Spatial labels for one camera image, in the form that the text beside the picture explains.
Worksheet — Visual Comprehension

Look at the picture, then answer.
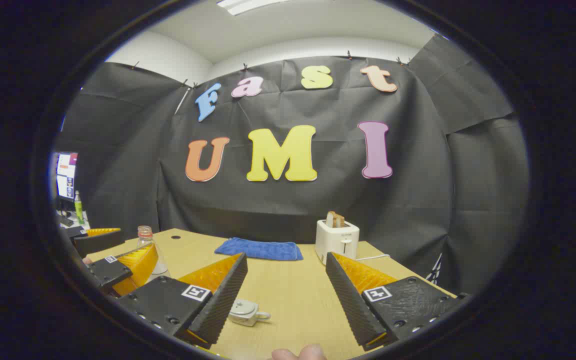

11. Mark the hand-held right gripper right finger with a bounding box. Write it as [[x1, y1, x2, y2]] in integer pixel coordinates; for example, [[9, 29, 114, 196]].
[[325, 251, 470, 352]]

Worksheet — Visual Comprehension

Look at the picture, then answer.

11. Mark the clear plastic water bottle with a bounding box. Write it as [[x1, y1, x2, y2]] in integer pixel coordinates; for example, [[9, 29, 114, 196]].
[[135, 225, 170, 277]]

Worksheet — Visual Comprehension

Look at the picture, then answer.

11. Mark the white toaster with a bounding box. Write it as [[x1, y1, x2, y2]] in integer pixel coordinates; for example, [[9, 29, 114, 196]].
[[315, 219, 360, 266]]

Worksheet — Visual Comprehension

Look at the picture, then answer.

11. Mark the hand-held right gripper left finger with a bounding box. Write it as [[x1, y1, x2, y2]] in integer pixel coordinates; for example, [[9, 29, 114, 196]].
[[117, 252, 249, 351]]

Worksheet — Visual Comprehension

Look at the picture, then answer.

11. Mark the computer monitor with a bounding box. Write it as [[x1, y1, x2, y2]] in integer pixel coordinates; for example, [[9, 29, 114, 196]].
[[54, 151, 79, 203]]

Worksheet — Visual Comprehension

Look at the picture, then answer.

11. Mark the white ceramic teacup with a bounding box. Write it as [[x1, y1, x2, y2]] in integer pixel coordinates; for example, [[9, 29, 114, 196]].
[[228, 299, 272, 327]]

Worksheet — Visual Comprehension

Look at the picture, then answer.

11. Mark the blue cloth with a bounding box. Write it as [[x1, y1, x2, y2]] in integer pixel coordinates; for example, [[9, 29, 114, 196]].
[[214, 237, 304, 262]]

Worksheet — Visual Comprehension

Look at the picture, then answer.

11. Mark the ceiling light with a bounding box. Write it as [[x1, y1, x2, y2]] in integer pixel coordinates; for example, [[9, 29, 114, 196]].
[[216, 0, 294, 16]]

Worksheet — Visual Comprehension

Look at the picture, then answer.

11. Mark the green bottle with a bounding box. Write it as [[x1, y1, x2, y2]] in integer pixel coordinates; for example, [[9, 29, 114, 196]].
[[73, 190, 85, 225]]

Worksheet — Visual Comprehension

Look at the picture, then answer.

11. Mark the black backdrop cloth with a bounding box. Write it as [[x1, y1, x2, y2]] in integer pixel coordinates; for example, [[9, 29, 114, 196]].
[[55, 32, 530, 296]]

